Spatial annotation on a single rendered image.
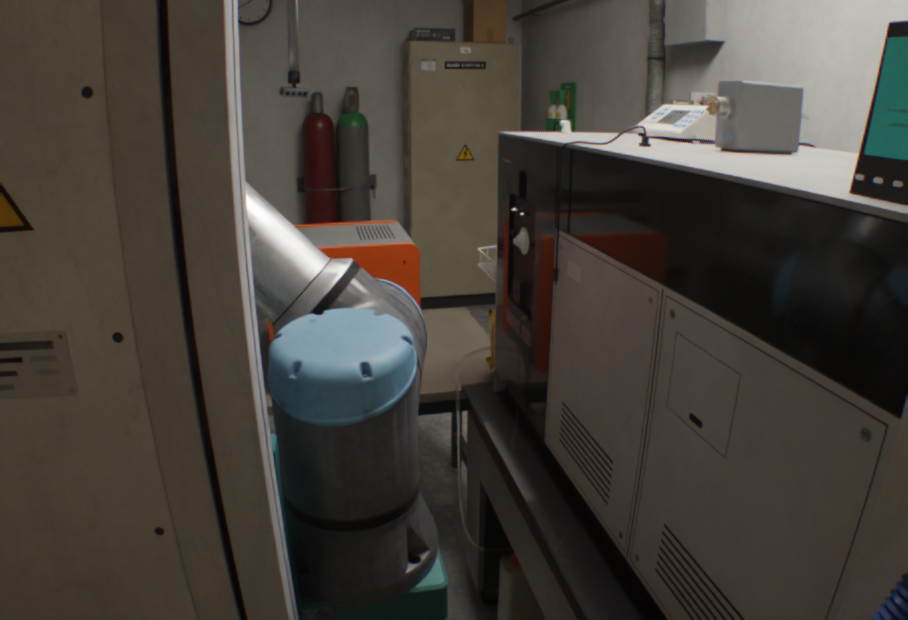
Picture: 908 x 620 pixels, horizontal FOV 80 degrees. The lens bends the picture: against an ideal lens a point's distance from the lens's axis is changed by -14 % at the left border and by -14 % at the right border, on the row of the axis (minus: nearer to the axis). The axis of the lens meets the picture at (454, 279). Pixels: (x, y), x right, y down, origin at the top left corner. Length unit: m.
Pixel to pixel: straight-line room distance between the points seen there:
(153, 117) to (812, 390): 0.60
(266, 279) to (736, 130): 0.81
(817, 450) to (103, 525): 0.64
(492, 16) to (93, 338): 4.26
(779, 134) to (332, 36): 3.90
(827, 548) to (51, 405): 0.68
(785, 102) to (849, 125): 0.96
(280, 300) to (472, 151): 3.79
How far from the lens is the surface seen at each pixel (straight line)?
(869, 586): 0.70
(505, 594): 1.90
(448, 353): 2.06
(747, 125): 1.15
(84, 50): 0.44
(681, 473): 0.88
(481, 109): 4.49
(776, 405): 0.70
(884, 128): 0.65
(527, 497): 1.32
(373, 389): 0.58
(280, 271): 0.75
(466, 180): 4.49
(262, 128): 4.73
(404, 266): 1.71
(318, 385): 0.57
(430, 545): 0.72
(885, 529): 0.65
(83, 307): 0.46
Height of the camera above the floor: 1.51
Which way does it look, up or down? 16 degrees down
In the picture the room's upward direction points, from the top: straight up
